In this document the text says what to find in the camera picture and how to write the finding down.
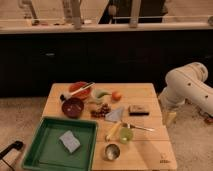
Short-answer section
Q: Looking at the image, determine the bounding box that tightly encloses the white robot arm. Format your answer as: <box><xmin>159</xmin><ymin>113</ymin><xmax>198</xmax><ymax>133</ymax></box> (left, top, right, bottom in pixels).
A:
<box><xmin>158</xmin><ymin>62</ymin><xmax>213</xmax><ymax>125</ymax></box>

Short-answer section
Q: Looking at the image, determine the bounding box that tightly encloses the red orange bowl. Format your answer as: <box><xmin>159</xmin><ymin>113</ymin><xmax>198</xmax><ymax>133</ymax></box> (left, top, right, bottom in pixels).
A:
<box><xmin>68</xmin><ymin>81</ymin><xmax>93</xmax><ymax>100</ymax></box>

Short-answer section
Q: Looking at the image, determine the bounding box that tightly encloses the orange fruit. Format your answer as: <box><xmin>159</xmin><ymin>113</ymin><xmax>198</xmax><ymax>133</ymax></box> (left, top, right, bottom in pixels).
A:
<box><xmin>111</xmin><ymin>91</ymin><xmax>122</xmax><ymax>101</ymax></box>

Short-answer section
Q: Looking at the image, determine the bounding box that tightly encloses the bunch of dark grapes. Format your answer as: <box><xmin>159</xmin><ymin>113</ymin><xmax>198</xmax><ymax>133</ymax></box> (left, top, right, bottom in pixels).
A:
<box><xmin>91</xmin><ymin>104</ymin><xmax>111</xmax><ymax>118</ymax></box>

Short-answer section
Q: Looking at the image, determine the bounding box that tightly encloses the light green cup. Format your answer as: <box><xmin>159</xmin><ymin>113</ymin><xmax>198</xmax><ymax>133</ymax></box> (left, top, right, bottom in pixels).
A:
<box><xmin>119</xmin><ymin>128</ymin><xmax>133</xmax><ymax>144</ymax></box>

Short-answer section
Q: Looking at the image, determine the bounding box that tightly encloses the wooden table top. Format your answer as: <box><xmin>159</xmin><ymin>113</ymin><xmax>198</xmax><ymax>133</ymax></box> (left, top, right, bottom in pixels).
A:
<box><xmin>41</xmin><ymin>82</ymin><xmax>178</xmax><ymax>171</ymax></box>

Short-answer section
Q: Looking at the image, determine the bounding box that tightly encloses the blue grey sponge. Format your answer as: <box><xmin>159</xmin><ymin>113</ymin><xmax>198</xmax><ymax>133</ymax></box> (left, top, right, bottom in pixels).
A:
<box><xmin>60</xmin><ymin>131</ymin><xmax>80</xmax><ymax>153</ymax></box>

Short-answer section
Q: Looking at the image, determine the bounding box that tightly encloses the small metal cup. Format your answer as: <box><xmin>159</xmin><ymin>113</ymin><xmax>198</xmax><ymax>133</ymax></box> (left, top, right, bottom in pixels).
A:
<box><xmin>105</xmin><ymin>144</ymin><xmax>120</xmax><ymax>161</ymax></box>

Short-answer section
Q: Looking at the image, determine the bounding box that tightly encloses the green plastic tray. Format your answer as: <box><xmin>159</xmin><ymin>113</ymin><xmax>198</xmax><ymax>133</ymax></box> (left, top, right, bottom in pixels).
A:
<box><xmin>22</xmin><ymin>117</ymin><xmax>98</xmax><ymax>171</ymax></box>

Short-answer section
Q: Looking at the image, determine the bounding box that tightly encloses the yellow handled knife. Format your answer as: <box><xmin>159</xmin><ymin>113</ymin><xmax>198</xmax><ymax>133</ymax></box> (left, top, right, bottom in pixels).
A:
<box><xmin>105</xmin><ymin>121</ymin><xmax>121</xmax><ymax>141</ymax></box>

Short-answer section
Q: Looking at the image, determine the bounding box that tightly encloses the black handle object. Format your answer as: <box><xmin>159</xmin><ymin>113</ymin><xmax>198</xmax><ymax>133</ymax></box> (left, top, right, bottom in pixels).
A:
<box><xmin>0</xmin><ymin>141</ymin><xmax>24</xmax><ymax>160</ymax></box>

